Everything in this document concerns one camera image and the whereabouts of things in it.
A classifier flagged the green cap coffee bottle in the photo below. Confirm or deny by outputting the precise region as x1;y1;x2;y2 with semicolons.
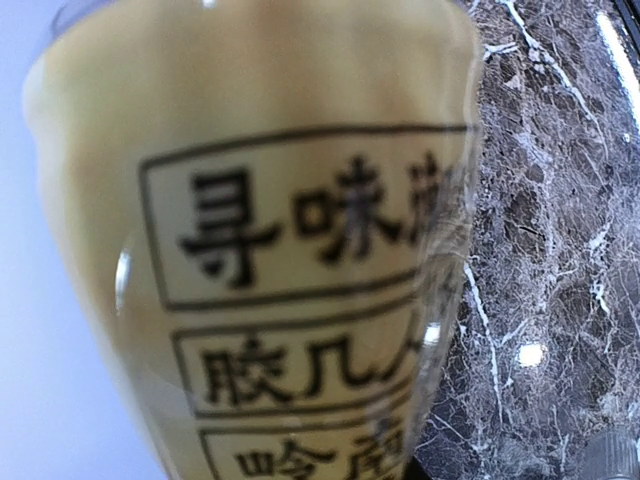
581;429;639;480

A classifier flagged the yellow tea bottle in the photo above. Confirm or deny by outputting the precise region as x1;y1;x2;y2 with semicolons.
23;1;482;479

